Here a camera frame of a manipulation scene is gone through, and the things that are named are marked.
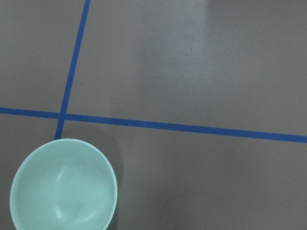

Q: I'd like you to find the green bowl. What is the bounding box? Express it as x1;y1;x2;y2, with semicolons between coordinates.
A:
10;138;118;230

